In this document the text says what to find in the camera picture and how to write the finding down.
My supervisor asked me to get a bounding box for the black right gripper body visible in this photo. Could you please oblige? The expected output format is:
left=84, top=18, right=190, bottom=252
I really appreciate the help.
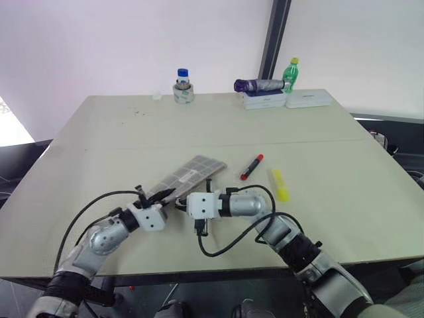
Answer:
left=193, top=217, right=209, bottom=237

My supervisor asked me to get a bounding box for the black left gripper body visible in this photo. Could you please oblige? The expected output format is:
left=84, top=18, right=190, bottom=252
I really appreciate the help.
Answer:
left=137, top=194, right=164, bottom=209

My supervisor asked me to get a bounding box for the grey grid pencil pouch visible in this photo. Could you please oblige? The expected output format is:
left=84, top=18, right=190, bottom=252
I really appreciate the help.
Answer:
left=144, top=154, right=229, bottom=203

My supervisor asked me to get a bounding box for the red marker with black label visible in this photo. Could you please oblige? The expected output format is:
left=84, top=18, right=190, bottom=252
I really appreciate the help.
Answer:
left=240, top=153, right=265, bottom=181

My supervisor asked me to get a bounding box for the yellow highlighter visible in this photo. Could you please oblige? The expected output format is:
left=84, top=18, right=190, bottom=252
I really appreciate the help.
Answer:
left=270, top=168, right=292, bottom=203

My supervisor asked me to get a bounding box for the dark rounded shape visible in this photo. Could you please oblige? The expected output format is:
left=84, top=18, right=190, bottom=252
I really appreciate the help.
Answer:
left=231, top=299, right=268, bottom=318
left=154, top=299, right=191, bottom=318

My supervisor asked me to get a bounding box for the white tape roll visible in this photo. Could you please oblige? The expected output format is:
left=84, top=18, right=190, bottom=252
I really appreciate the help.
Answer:
left=172, top=83, right=196, bottom=105

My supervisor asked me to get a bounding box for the clear bottle with blue cap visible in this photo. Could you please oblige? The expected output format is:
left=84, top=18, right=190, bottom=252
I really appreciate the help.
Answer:
left=175, top=68, right=191, bottom=91

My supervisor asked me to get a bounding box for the white and blue box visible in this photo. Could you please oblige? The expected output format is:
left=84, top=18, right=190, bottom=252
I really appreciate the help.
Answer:
left=242, top=89, right=287, bottom=111

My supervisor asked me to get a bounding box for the folded purple grey umbrella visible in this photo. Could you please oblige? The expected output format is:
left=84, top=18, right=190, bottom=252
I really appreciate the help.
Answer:
left=233, top=78, right=286, bottom=93

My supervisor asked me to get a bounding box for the flat white box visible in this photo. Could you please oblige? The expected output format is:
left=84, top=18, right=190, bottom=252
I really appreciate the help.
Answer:
left=285, top=90, right=332, bottom=109

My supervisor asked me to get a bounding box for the green bottle with yellow cap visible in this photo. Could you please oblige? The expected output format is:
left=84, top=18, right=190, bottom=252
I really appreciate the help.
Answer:
left=282, top=57, right=301, bottom=94

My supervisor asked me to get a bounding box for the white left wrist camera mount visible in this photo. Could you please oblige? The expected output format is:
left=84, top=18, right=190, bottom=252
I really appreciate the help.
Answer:
left=127, top=201, right=168, bottom=233

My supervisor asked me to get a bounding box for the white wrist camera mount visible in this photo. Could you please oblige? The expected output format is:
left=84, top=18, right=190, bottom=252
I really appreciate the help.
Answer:
left=127, top=201, right=168, bottom=233
left=185, top=191, right=223, bottom=221

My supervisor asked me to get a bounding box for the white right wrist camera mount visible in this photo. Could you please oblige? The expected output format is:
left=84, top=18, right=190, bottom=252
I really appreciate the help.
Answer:
left=185, top=191, right=223, bottom=221

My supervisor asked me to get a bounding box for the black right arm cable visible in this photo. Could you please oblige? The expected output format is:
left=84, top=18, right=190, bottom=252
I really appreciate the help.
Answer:
left=195, top=184, right=305, bottom=258

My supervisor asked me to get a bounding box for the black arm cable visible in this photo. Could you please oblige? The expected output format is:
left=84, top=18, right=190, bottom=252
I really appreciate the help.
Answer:
left=195, top=184, right=305, bottom=258
left=52, top=185, right=147, bottom=276

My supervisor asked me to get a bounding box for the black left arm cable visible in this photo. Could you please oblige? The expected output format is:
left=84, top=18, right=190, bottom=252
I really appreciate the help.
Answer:
left=52, top=185, right=147, bottom=276

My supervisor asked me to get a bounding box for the dark grey window post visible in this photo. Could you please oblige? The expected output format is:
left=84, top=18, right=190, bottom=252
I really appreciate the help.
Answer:
left=258, top=0, right=293, bottom=90

